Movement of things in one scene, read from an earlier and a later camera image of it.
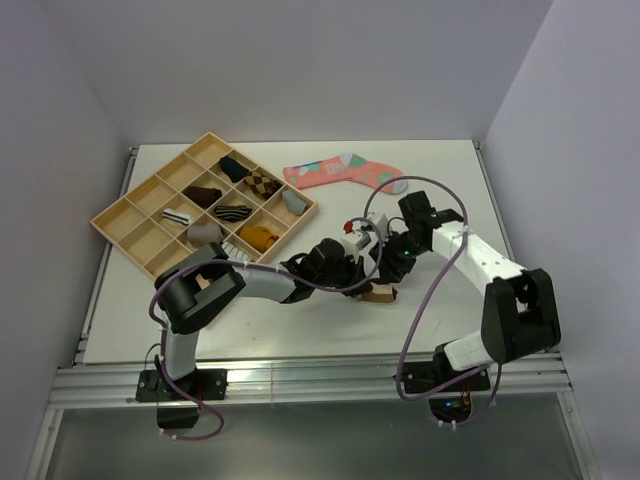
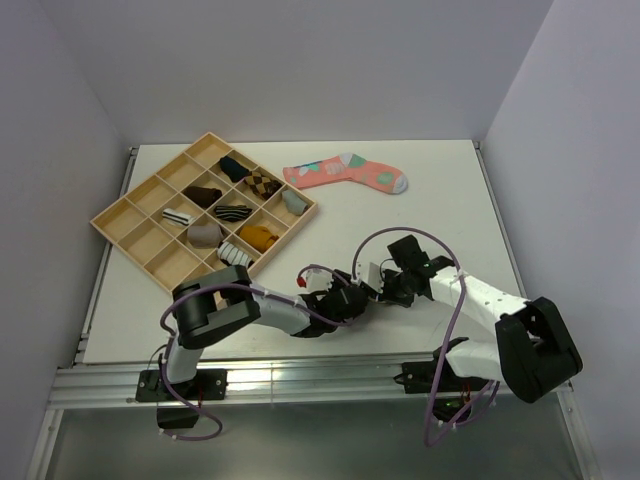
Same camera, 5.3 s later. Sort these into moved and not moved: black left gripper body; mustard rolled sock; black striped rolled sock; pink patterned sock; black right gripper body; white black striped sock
Moved: black right gripper body; black left gripper body
Not moved: white black striped sock; mustard rolled sock; black striped rolled sock; pink patterned sock
